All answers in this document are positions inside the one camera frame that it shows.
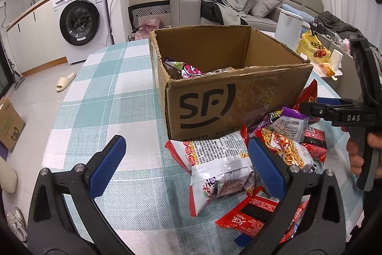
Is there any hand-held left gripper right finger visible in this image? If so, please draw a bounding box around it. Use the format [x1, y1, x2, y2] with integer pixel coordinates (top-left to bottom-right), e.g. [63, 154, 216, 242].
[239, 137, 350, 255]

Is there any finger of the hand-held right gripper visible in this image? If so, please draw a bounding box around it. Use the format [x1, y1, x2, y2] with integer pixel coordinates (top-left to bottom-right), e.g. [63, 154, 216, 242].
[299, 102, 377, 128]
[317, 97, 369, 109]

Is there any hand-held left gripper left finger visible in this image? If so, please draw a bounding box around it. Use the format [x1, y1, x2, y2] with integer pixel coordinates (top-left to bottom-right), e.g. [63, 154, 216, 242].
[27, 135, 135, 255]

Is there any white red snack packet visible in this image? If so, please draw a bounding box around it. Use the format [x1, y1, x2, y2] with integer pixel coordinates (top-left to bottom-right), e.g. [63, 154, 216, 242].
[165, 130, 254, 175]

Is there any brown cardboard box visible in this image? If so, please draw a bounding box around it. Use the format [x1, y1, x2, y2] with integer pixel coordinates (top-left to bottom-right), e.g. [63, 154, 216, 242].
[148, 24, 314, 142]

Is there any person's right forearm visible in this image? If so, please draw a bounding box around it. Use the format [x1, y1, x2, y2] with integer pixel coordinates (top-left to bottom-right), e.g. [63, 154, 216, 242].
[349, 180, 382, 246]

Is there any person's right hand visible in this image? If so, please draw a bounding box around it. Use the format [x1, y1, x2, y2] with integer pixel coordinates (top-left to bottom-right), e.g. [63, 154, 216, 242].
[341, 126, 382, 176]

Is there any tall red snack packet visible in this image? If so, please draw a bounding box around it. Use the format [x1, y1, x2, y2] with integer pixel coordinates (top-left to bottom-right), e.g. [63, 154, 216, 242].
[292, 79, 318, 124]

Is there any dark red snack packet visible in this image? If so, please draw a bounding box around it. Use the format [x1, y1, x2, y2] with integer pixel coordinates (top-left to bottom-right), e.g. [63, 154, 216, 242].
[304, 126, 327, 142]
[301, 140, 328, 163]

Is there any light side table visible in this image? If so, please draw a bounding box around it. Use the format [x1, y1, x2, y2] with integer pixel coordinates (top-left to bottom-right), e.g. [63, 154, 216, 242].
[301, 22, 367, 100]

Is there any orange stick snack packet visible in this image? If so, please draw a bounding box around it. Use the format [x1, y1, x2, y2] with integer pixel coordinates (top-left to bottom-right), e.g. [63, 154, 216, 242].
[257, 127, 315, 173]

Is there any red black snack packet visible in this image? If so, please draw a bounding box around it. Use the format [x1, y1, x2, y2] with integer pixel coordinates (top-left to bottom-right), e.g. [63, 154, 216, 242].
[215, 186, 308, 239]

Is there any yellow plastic bag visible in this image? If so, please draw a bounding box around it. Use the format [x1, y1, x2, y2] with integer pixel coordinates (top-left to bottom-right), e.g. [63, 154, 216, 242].
[296, 31, 332, 63]

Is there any checked tablecloth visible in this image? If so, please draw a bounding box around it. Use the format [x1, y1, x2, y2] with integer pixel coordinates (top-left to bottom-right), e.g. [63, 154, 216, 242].
[42, 31, 366, 255]

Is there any dark jacket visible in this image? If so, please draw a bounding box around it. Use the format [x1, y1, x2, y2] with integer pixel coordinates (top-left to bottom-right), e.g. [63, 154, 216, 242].
[316, 11, 363, 40]

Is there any white trash can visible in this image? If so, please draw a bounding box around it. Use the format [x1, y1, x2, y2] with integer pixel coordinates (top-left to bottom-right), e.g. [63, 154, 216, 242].
[275, 9, 303, 40]

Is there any cream slipper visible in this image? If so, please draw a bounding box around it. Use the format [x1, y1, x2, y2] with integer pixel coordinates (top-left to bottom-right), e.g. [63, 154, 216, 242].
[56, 73, 76, 92]

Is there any light blue cushion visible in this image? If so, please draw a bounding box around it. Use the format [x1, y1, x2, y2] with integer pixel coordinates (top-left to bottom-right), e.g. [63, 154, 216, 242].
[282, 4, 312, 19]

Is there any cream cushion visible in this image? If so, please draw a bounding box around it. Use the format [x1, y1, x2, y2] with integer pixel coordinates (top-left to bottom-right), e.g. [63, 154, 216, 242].
[0, 167, 18, 194]

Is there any small printed cardboard box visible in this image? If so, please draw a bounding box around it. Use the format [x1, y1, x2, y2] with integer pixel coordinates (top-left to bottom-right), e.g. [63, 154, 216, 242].
[0, 95, 26, 152]

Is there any white sneaker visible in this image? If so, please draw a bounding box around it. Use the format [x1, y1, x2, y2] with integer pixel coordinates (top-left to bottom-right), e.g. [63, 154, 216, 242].
[6, 207, 28, 244]

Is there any pink purple snack packet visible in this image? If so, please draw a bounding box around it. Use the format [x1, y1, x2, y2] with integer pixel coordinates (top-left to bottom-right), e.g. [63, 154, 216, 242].
[163, 56, 204, 80]

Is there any grey stick vacuum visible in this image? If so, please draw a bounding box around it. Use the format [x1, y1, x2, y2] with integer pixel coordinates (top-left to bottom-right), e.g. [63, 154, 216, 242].
[6, 49, 26, 90]

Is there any grey hoodie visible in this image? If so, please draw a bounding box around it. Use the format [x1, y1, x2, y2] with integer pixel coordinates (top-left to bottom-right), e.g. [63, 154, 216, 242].
[218, 0, 249, 25]

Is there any pink cloth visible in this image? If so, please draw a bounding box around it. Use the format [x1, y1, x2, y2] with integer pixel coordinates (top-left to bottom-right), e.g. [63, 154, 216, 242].
[131, 19, 162, 40]

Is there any black garment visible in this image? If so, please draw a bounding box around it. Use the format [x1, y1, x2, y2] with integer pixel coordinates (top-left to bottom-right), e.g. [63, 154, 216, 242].
[199, 0, 233, 25]

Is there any white washing machine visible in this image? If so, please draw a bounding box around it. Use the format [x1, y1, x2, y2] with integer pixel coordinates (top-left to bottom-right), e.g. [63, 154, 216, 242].
[52, 0, 114, 65]

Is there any white kitchen counter cabinet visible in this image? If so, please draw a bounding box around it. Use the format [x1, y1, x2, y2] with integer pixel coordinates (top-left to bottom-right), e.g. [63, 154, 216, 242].
[6, 0, 72, 76]

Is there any black white patterned basket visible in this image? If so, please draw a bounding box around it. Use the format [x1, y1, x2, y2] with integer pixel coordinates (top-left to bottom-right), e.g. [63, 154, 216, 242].
[128, 0, 171, 31]

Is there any grey sofa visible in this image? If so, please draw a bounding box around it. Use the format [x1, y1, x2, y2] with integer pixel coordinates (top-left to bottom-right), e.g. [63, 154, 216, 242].
[170, 0, 324, 34]

